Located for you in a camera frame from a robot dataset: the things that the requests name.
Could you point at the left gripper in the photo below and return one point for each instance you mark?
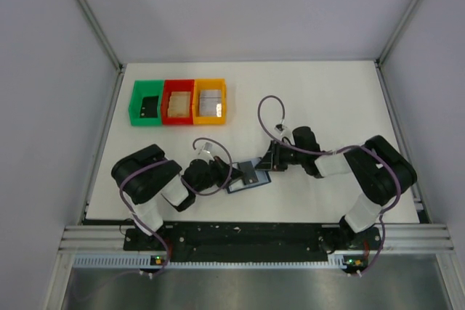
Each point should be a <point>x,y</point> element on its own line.
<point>216,170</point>

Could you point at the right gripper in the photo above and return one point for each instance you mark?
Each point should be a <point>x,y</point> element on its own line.
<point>275,155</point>

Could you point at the blue card holder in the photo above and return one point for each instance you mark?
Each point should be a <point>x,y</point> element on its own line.
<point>238,186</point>

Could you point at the black credit card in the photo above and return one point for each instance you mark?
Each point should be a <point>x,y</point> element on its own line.
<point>249,174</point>

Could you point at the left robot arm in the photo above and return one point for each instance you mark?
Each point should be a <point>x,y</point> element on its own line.
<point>147,173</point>

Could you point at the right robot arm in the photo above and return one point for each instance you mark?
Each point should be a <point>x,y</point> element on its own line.
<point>381,172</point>

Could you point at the silver cards stack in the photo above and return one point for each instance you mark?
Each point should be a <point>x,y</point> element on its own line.
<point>210,103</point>

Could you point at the beige cards stack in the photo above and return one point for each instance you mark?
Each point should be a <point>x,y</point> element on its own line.
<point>179,104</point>

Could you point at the black cards stack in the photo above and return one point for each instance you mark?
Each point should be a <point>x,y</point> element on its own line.
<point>149,107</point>

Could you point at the yellow plastic bin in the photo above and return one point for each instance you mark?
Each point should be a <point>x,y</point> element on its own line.
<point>209,83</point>

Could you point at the red plastic bin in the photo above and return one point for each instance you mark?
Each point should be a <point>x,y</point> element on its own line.
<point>169,87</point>

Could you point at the green plastic bin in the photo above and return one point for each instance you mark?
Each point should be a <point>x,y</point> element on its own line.
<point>145,88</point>

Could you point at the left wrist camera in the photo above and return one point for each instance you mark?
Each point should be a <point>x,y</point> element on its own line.
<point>206,152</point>

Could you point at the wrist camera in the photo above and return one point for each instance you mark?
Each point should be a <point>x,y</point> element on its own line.
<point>282,129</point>
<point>206,152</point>

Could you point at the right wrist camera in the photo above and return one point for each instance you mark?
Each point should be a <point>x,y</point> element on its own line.
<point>282,129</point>

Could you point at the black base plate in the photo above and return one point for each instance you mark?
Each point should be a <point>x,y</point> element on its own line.
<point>245,242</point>

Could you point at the aluminium front rail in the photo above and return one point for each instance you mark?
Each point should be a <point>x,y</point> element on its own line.
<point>400,238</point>

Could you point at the left aluminium frame post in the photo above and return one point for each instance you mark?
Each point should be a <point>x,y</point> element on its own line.
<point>99,34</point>

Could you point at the aluminium frame post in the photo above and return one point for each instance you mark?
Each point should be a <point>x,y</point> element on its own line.
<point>99,34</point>
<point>401,26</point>

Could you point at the right aluminium frame post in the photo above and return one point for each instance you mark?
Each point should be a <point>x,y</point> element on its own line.
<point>401,26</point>

